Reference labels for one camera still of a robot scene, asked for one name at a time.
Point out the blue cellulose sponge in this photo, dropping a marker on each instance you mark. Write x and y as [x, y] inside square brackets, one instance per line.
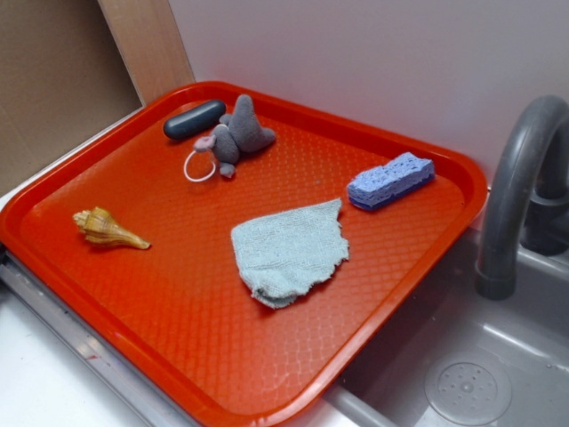
[381, 185]

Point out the light blue folded cloth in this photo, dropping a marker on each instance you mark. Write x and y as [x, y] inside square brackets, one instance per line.
[280, 257]

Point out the red plastic serving tray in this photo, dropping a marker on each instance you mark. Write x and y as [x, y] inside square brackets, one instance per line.
[179, 311]

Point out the grey plush mouse toy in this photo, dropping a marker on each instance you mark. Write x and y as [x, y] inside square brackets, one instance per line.
[236, 134]

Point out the dark grey oval case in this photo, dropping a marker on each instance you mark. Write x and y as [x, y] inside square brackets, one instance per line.
[194, 121]

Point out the tan spiral seashell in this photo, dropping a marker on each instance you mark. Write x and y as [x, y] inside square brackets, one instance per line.
[100, 228]

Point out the grey plastic toy sink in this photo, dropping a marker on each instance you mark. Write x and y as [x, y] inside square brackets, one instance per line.
[450, 357]

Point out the light wooden board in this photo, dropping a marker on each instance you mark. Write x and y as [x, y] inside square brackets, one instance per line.
[149, 42]

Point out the grey plastic toy faucet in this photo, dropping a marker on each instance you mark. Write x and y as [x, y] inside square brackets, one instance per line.
[528, 202]

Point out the brown cardboard panel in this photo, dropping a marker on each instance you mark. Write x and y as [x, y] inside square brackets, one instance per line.
[62, 81]

